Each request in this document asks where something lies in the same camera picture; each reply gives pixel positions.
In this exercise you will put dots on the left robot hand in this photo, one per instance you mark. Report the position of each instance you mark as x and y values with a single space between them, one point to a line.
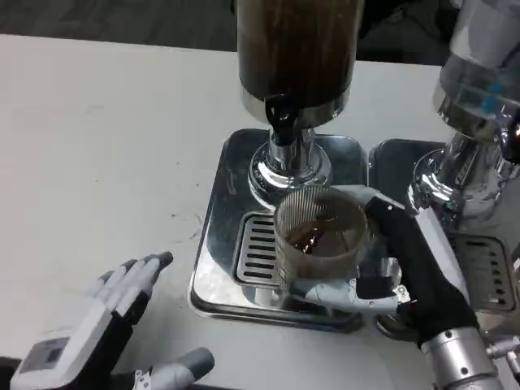
81 333

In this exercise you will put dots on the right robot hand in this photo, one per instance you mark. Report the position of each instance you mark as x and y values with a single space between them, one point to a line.
422 276

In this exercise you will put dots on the clear ribbed glass cup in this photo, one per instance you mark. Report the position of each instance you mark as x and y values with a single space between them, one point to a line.
321 260

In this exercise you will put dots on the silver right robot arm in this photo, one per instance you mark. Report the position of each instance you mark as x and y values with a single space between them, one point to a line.
459 361

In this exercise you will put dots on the steel drip tray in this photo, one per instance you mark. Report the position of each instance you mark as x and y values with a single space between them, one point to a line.
227 162
390 170

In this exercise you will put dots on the black tap of clear dispenser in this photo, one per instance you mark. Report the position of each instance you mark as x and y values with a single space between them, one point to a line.
512 142

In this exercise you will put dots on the clear drink dispenser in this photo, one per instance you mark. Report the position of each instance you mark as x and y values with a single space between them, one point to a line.
467 105

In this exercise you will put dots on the black tap of dark dispenser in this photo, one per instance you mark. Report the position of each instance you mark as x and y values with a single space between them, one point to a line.
280 122

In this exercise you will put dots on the dark drink dispenser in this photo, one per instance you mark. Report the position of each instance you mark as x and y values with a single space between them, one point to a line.
296 48

